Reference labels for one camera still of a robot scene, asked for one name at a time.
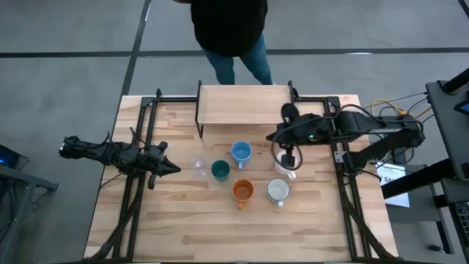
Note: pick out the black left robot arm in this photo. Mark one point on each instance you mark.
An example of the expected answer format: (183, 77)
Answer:
(110, 152)

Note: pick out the plain white mug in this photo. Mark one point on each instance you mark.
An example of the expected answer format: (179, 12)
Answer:
(280, 171)

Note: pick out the wooden shelf black metal frame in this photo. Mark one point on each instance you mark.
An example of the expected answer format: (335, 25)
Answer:
(242, 104)

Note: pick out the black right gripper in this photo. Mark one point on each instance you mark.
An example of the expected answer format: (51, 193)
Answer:
(293, 132)

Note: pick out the blue white floral mug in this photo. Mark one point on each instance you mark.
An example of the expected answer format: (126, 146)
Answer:
(277, 190)

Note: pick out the dark side stand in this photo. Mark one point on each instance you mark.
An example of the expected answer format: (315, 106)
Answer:
(25, 178)

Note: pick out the green cup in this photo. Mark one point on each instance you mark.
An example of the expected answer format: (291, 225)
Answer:
(220, 170)

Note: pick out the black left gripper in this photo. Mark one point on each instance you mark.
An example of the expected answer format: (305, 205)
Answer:
(152, 157)

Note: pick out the silver metal bracket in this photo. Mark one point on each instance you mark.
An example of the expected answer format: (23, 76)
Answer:
(340, 157)

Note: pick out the orange faceted mug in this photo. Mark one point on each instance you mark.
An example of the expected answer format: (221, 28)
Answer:
(242, 191)

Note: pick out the clear glass cup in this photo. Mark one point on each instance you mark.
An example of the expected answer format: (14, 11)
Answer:
(199, 168)

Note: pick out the person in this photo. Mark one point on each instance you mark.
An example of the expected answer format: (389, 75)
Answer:
(227, 25)

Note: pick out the white paper sheet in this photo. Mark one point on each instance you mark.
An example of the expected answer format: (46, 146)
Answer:
(390, 172)

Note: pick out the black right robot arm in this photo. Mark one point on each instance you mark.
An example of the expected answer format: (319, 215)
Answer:
(366, 126)

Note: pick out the light blue mug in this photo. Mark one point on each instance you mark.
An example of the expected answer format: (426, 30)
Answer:
(241, 151)

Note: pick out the black equipment cart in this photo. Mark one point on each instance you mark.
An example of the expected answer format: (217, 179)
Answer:
(443, 121)

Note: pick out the black aluminium table frame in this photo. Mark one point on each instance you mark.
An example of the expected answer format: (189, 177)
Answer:
(176, 99)

